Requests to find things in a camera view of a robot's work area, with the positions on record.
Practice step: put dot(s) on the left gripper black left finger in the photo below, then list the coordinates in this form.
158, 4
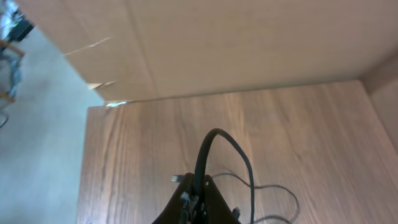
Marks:
178, 209

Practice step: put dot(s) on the cardboard back board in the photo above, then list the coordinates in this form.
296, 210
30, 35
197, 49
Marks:
146, 49

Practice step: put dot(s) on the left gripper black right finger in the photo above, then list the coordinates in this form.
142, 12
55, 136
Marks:
217, 210

